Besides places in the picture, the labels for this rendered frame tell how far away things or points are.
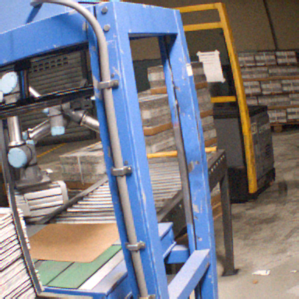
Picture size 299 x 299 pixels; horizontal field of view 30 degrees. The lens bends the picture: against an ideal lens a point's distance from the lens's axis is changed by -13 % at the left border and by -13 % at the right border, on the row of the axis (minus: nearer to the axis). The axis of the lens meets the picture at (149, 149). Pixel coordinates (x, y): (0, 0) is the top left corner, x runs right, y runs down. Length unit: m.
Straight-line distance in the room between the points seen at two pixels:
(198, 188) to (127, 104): 0.69
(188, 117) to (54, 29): 0.71
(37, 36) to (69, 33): 0.10
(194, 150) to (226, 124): 3.38
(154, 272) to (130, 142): 0.33
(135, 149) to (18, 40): 0.44
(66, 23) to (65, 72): 10.14
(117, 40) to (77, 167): 2.60
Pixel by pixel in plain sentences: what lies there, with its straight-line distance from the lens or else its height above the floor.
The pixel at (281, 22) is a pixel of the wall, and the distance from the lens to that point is 10.54.
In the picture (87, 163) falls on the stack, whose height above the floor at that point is 0.77.
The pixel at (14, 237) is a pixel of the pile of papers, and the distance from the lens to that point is 1.48.
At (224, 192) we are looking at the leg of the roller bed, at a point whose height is 0.56.
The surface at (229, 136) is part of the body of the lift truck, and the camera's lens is 5.38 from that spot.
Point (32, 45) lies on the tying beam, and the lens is 1.49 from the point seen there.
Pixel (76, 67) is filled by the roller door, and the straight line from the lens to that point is 11.48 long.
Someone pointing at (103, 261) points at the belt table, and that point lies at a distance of 1.81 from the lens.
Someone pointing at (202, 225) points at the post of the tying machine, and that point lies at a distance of 2.05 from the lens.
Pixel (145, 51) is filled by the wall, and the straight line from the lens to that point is 11.02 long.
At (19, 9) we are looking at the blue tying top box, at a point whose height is 1.62.
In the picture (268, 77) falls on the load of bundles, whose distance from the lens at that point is 8.95.
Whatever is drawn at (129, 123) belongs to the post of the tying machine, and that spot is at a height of 1.23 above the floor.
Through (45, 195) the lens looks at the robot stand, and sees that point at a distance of 3.30.
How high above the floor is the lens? 1.38
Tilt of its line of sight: 9 degrees down
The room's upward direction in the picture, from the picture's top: 9 degrees counter-clockwise
